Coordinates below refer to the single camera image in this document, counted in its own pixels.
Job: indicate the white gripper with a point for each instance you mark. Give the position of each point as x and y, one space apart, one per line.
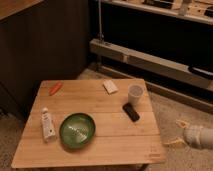
191 136

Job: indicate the black eraser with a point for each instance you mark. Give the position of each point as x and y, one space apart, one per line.
129 110

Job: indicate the white ceramic cup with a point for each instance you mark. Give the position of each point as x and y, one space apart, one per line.
135 93

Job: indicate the wooden table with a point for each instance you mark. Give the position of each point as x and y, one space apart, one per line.
117 140

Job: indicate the white sponge block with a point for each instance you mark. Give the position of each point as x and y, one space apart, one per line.
110 86

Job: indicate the metal shelf rack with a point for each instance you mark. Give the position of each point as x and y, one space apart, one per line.
167 42

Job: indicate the green bowl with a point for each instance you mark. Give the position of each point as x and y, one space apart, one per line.
77 130

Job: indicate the white tube with cap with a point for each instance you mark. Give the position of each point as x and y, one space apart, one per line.
47 125

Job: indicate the orange carrot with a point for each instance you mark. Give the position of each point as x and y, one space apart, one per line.
55 88

